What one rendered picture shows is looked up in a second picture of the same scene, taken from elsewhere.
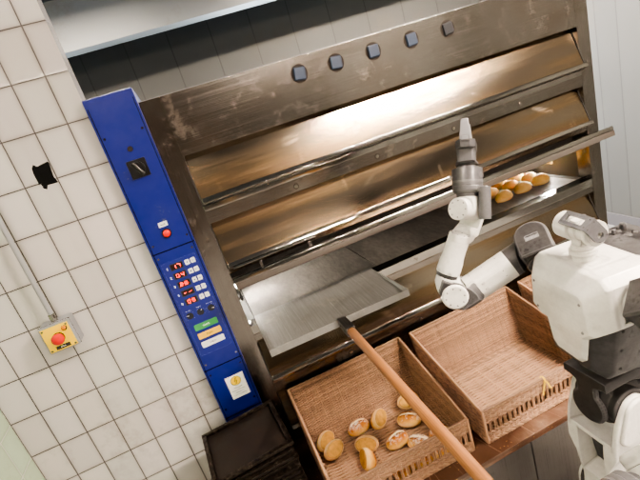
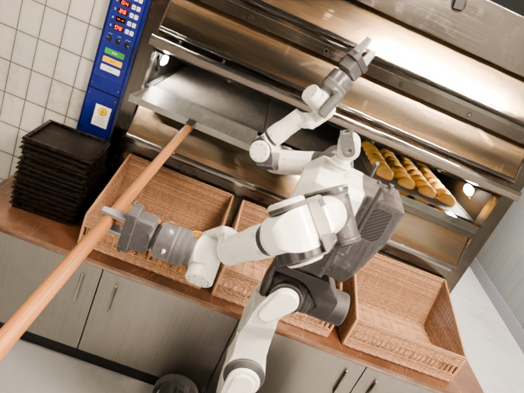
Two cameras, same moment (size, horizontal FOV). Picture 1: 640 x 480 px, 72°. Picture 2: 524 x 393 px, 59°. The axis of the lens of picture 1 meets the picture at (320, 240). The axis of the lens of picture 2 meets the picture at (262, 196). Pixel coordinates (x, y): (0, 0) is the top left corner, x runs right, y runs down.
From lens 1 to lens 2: 75 cm
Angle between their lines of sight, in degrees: 8
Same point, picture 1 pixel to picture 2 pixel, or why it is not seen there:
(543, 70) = (508, 105)
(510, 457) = (216, 315)
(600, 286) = (316, 176)
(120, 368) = (40, 30)
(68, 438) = not seen: outside the picture
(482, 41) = (478, 39)
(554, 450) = not seen: hidden behind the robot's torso
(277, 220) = (219, 30)
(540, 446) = not seen: hidden behind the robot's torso
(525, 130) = (455, 139)
